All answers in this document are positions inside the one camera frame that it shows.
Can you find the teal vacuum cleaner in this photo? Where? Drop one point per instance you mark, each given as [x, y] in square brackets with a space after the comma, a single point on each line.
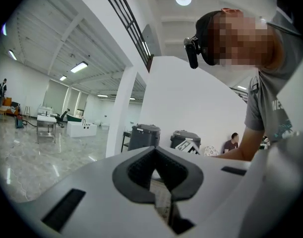
[19, 121]

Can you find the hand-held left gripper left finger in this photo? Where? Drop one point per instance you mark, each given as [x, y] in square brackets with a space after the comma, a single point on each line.
[96, 195]

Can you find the black mezzanine railing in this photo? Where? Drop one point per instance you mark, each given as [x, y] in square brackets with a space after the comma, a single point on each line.
[131, 23]

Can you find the floral round side table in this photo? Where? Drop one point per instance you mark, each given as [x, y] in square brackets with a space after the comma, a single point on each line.
[210, 151]

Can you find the ceiling strip lamp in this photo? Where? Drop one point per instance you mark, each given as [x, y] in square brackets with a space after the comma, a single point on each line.
[63, 77]
[12, 54]
[79, 66]

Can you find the black lidded bin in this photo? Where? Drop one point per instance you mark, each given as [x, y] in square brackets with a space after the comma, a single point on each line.
[183, 136]

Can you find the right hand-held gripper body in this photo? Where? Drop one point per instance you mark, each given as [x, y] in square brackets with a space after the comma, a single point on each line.
[187, 146]

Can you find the person's right forearm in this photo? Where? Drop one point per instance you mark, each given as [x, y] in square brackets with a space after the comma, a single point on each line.
[243, 145]

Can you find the black cap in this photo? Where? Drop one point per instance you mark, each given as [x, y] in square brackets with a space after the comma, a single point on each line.
[203, 33]

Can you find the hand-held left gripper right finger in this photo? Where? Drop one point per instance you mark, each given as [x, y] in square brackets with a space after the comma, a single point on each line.
[215, 190]

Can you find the orange sofa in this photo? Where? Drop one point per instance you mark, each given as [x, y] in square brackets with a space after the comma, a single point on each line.
[11, 105]

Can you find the wooden stool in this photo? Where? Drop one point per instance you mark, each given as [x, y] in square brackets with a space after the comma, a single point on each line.
[27, 110]

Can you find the steel frame table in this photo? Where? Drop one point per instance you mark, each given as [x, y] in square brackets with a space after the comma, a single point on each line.
[45, 119]

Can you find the white rectangular bathtub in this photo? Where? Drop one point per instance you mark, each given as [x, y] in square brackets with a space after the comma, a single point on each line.
[81, 129]

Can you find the black head-mounted camera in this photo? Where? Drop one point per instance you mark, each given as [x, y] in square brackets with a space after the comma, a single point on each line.
[192, 52]

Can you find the black office chair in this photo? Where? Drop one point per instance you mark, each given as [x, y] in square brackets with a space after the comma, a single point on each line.
[61, 118]

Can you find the low wooden table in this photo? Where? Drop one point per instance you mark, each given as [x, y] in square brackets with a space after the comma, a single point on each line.
[0, 109]

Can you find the person's head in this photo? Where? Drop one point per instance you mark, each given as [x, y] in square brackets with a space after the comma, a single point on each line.
[240, 38]

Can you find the grey printed t-shirt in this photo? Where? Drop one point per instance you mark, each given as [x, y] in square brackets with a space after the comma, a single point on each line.
[265, 103]

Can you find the green bathtub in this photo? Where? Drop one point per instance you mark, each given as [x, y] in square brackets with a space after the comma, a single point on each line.
[74, 118]

